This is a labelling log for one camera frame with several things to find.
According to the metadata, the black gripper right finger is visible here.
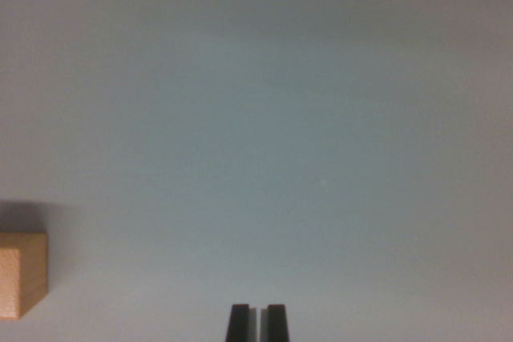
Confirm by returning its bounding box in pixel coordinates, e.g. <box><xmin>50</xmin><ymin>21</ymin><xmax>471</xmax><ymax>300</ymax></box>
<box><xmin>260</xmin><ymin>304</ymin><xmax>291</xmax><ymax>342</ymax></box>

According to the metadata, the wooden cube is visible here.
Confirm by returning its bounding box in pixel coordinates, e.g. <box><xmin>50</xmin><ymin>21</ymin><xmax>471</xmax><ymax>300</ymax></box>
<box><xmin>0</xmin><ymin>231</ymin><xmax>49</xmax><ymax>321</ymax></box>

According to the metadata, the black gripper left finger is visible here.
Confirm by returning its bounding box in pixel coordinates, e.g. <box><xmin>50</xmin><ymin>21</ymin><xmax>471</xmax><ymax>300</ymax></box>
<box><xmin>225</xmin><ymin>304</ymin><xmax>258</xmax><ymax>342</ymax></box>

